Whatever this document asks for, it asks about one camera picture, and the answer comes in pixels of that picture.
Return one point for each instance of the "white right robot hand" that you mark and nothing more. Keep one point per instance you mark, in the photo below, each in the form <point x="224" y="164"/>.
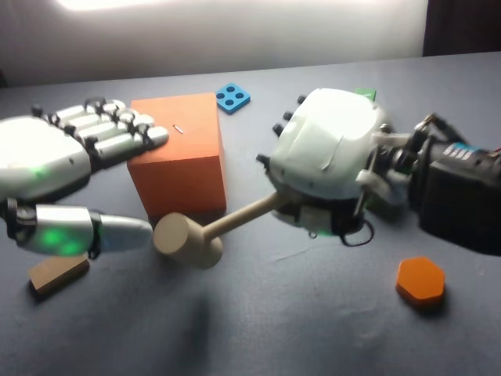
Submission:
<point x="325" y="145"/>

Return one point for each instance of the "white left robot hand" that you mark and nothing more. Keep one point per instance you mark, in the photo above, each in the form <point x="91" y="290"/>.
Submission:
<point x="39" y="152"/>

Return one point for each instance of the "orange cube box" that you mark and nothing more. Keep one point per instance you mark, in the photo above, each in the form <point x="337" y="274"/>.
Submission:
<point x="184" y="172"/>

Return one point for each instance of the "wooden mallet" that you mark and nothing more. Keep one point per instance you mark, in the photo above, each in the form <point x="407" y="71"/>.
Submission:
<point x="188" y="243"/>

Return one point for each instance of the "tan wooden block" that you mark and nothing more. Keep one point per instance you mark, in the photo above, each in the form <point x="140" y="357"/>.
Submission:
<point x="56" y="274"/>

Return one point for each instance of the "green flat piece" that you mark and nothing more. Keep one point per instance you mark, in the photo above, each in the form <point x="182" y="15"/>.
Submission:
<point x="366" y="94"/>

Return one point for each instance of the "blue square four-hole piece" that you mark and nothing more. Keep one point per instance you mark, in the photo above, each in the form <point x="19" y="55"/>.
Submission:
<point x="232" y="98"/>

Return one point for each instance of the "orange hexagon piece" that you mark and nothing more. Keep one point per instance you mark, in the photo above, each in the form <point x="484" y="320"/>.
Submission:
<point x="420" y="280"/>

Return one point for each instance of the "grey table cloth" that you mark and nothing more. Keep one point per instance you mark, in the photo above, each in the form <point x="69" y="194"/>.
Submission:
<point x="274" y="333"/>

